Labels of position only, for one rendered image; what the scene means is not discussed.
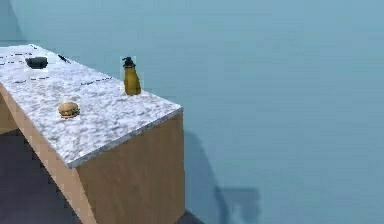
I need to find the hamburger on a bun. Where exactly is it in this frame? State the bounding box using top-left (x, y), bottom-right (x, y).
top-left (58, 101), bottom-right (81, 120)

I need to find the yellow spray bottle black top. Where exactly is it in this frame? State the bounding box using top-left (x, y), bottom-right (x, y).
top-left (121, 56), bottom-right (142, 97)

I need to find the wooden counter with marble top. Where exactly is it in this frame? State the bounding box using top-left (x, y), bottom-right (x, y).
top-left (0, 43), bottom-right (186, 224)

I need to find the black bowl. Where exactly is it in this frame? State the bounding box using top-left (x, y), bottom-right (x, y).
top-left (25, 56), bottom-right (49, 70)

